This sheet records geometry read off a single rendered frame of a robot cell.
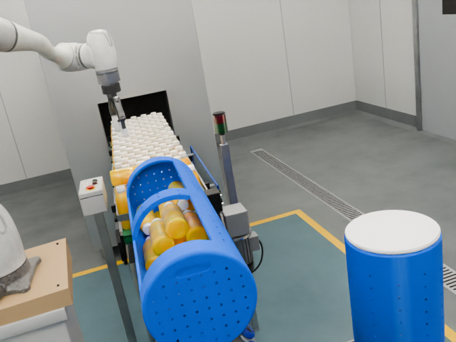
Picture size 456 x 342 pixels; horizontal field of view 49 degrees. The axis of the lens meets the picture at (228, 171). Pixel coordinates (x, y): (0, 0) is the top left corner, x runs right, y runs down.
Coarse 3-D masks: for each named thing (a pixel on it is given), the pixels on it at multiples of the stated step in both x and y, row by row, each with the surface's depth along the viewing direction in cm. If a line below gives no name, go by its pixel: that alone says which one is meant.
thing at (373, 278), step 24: (360, 264) 149; (384, 264) 143; (408, 264) 142; (432, 264) 144; (360, 288) 153; (384, 288) 146; (408, 288) 144; (432, 288) 147; (360, 312) 156; (384, 312) 149; (408, 312) 147; (432, 312) 149; (360, 336) 160; (384, 336) 152; (408, 336) 150; (432, 336) 152
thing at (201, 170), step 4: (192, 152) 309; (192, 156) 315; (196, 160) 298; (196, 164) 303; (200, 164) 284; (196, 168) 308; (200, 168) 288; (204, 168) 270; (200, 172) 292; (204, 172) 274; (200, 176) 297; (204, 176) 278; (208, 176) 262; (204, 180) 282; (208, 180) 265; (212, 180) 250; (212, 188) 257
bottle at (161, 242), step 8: (152, 224) 163; (160, 224) 161; (152, 232) 158; (160, 232) 155; (152, 240) 154; (160, 240) 152; (168, 240) 153; (152, 248) 153; (160, 248) 153; (168, 248) 154
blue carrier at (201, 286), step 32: (160, 160) 193; (128, 192) 194; (160, 192) 160; (192, 192) 161; (160, 256) 122; (192, 256) 118; (224, 256) 120; (160, 288) 118; (192, 288) 120; (224, 288) 122; (256, 288) 125; (160, 320) 121; (192, 320) 123; (224, 320) 125
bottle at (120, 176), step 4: (124, 168) 217; (128, 168) 217; (132, 168) 217; (112, 172) 216; (116, 172) 216; (120, 172) 216; (124, 172) 216; (128, 172) 216; (112, 176) 215; (116, 176) 215; (120, 176) 215; (124, 176) 216; (128, 176) 216; (112, 180) 215; (116, 180) 215; (120, 180) 216; (124, 180) 216; (112, 184) 216; (116, 184) 216; (120, 184) 217
